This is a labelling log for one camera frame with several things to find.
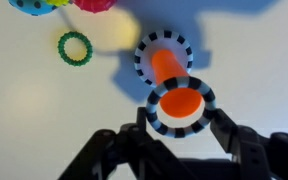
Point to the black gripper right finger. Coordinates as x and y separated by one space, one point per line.
250 150

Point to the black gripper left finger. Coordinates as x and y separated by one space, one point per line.
127 150

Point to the orange stand with striped base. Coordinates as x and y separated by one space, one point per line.
180 103

